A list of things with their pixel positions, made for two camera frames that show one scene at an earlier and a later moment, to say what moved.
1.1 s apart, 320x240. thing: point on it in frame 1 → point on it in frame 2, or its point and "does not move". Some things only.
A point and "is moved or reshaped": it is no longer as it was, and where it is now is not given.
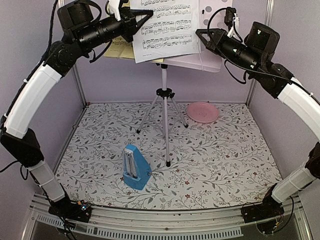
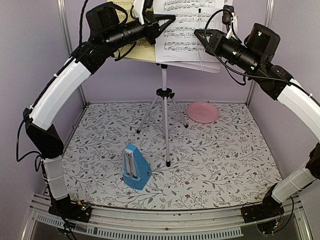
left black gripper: x=130 y=25 → x=153 y=26
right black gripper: x=214 y=44 does not move
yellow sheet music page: x=120 y=48 is moved or reshaped
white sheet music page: x=172 y=30 is moved or reshaped
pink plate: x=203 y=112 does not move
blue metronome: x=137 y=172 does not move
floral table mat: x=201 y=155 does not move
